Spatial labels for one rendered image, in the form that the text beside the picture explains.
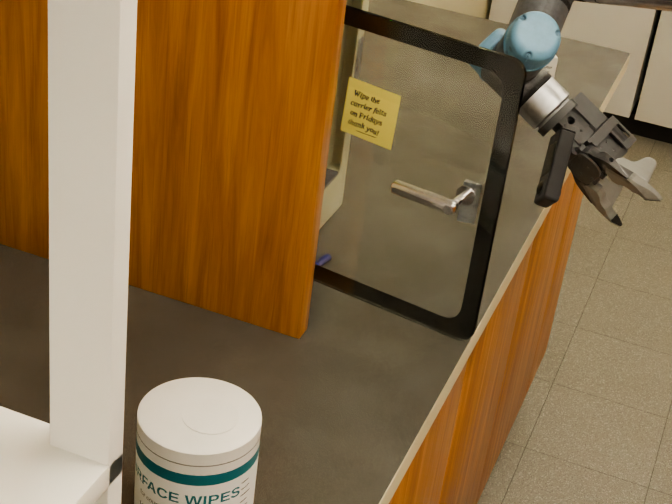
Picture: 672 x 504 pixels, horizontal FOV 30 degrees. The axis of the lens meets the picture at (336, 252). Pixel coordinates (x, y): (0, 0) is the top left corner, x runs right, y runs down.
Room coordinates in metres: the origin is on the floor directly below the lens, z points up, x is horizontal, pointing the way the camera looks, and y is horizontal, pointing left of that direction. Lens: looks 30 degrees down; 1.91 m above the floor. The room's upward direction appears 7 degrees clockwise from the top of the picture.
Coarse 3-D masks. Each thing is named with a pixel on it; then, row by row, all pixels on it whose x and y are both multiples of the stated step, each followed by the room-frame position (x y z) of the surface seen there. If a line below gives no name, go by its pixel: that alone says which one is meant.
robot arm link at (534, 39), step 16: (528, 0) 1.75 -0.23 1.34; (544, 0) 1.75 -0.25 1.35; (560, 0) 1.75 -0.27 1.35; (512, 16) 1.76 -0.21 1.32; (528, 16) 1.71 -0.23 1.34; (544, 16) 1.71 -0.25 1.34; (560, 16) 1.75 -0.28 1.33; (512, 32) 1.69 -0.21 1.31; (528, 32) 1.69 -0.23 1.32; (544, 32) 1.70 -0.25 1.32; (560, 32) 1.75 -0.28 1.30; (496, 48) 1.76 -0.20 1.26; (512, 48) 1.69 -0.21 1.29; (528, 48) 1.68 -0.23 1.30; (544, 48) 1.68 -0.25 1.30; (528, 64) 1.69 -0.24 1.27; (544, 64) 1.70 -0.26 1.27; (528, 80) 1.75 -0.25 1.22
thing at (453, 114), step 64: (384, 64) 1.46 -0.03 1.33; (448, 64) 1.42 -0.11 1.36; (512, 64) 1.39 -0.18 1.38; (448, 128) 1.42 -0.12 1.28; (512, 128) 1.38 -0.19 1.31; (384, 192) 1.45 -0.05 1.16; (448, 192) 1.41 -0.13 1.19; (320, 256) 1.49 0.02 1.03; (384, 256) 1.45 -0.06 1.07; (448, 256) 1.40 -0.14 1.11; (448, 320) 1.40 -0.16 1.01
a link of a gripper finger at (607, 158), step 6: (588, 156) 1.71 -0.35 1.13; (594, 156) 1.70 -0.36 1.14; (600, 156) 1.70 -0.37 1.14; (606, 156) 1.69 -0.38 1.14; (600, 162) 1.69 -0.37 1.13; (606, 162) 1.68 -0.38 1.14; (612, 162) 1.68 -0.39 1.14; (600, 168) 1.70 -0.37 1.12; (612, 168) 1.68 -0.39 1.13; (618, 168) 1.67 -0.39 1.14; (624, 168) 1.68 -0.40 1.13; (618, 174) 1.67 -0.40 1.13; (624, 174) 1.67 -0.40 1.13; (630, 174) 1.67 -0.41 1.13
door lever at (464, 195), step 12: (396, 180) 1.40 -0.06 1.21; (396, 192) 1.39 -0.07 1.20; (408, 192) 1.38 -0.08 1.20; (420, 192) 1.38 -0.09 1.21; (432, 192) 1.38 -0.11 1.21; (456, 192) 1.40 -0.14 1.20; (468, 192) 1.40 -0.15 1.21; (432, 204) 1.37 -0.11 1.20; (444, 204) 1.36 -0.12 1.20; (456, 204) 1.36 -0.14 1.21; (468, 204) 1.39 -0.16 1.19
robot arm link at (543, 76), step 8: (496, 32) 1.81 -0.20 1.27; (504, 32) 1.82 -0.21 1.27; (488, 40) 1.80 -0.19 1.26; (496, 40) 1.80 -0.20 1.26; (488, 48) 1.79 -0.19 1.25; (544, 72) 1.79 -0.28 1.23; (536, 80) 1.77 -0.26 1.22; (544, 80) 1.77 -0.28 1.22; (528, 88) 1.76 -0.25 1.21; (536, 88) 1.76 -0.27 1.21; (528, 96) 1.76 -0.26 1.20
